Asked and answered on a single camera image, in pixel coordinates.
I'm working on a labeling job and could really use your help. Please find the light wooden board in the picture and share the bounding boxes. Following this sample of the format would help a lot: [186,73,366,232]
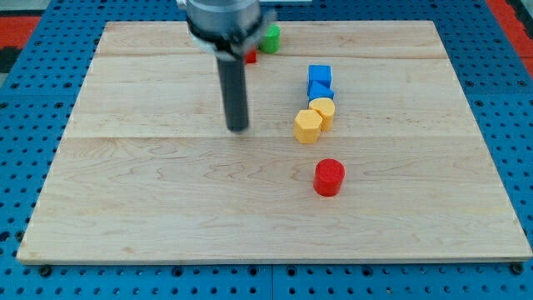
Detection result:
[17,21,532,265]

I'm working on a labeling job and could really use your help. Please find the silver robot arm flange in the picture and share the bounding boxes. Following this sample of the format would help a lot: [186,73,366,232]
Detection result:
[177,0,277,61]

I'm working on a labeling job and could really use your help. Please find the yellow rounded block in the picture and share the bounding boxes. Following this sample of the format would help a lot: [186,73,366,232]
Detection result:
[308,97,336,131]

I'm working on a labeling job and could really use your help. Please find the blue triangle block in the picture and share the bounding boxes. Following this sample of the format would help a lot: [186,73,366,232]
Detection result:
[308,81,335,102]

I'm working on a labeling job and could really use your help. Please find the small red block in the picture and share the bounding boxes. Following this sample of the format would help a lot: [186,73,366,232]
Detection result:
[244,47,257,64]

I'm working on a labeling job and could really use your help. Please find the blue cube block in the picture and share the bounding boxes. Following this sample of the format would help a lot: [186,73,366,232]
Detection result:
[306,65,332,93]

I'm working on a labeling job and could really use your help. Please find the red cylinder block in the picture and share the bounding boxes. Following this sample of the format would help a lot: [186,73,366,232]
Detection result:
[313,158,346,197]

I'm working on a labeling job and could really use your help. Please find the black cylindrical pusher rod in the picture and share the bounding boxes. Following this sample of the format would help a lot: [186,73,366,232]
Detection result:
[217,58,249,133]

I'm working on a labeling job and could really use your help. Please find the yellow hexagon block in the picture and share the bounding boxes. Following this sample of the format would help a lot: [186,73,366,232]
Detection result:
[293,109,322,144]

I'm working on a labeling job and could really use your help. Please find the green cylinder block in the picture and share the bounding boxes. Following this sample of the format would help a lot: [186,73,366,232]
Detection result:
[259,24,281,54]

